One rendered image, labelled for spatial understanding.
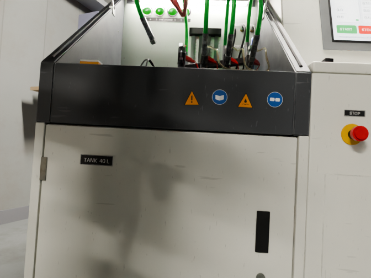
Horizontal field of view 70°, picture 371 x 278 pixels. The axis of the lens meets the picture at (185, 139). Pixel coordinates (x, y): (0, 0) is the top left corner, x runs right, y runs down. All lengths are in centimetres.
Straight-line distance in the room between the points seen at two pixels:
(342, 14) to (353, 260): 81
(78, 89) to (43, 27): 241
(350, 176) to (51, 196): 75
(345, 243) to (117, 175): 58
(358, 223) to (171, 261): 46
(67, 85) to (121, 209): 35
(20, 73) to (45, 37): 48
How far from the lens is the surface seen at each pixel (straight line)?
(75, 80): 76
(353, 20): 118
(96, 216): 74
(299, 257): 75
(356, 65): 80
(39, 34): 309
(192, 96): 68
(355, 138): 72
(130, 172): 69
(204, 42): 90
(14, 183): 287
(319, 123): 73
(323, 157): 73
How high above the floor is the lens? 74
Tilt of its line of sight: 2 degrees up
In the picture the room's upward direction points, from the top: 3 degrees clockwise
